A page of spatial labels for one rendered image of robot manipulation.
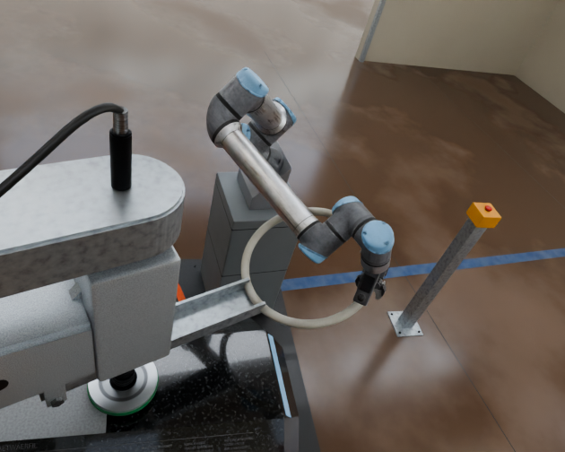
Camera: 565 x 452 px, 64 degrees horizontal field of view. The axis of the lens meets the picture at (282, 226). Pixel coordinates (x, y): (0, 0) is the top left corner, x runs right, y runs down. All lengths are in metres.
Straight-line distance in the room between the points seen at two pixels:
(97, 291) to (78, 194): 0.20
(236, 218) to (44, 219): 1.45
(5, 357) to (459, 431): 2.52
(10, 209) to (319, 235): 0.83
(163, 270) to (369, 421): 1.99
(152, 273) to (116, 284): 0.08
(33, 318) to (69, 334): 0.08
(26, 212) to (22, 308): 0.30
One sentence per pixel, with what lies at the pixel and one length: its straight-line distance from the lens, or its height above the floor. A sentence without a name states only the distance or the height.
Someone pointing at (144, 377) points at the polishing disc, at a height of 0.93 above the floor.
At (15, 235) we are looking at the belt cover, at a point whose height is 1.74.
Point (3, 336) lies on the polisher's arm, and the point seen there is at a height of 1.44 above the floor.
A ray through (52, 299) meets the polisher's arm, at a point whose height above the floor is 1.44.
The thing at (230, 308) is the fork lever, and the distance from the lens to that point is 1.54.
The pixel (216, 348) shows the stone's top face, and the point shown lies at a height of 0.87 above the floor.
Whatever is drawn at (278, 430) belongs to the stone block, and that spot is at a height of 0.84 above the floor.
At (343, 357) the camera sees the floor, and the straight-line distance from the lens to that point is 2.95.
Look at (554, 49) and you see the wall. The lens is 8.61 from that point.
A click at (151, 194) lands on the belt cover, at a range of 0.96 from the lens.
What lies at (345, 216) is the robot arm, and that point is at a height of 1.53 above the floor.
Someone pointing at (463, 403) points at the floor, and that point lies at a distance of 3.18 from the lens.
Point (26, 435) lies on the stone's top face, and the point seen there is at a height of 0.87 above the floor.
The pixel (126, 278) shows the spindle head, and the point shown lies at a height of 1.58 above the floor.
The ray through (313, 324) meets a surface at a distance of 1.49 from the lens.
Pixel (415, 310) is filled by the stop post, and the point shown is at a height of 0.22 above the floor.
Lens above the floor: 2.37
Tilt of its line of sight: 42 degrees down
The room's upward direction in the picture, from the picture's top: 18 degrees clockwise
